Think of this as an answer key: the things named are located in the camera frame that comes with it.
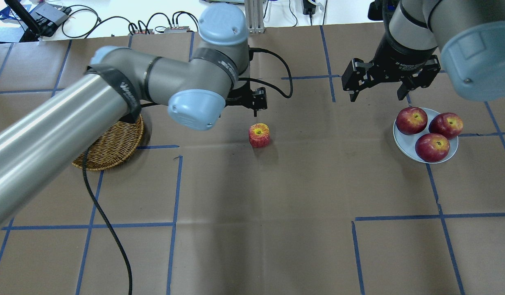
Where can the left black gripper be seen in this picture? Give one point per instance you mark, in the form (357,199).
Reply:
(252,99)

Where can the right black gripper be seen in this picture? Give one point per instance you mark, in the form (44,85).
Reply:
(401,52)

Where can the yellow red apple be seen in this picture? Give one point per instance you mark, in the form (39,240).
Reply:
(259,135)

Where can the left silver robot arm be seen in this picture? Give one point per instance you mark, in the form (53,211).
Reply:
(34,150)

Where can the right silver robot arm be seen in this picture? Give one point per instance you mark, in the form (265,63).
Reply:
(466,38)

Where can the red apple on plate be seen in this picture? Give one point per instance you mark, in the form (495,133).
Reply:
(411,120)
(448,124)
(432,147)

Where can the light blue plate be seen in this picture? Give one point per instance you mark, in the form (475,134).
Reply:
(406,143)

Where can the brown wicker basket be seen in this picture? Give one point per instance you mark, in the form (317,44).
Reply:
(115,145)

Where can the grey docking hub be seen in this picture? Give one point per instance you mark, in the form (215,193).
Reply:
(50,17)

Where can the aluminium frame post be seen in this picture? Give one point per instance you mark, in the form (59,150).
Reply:
(254,14)

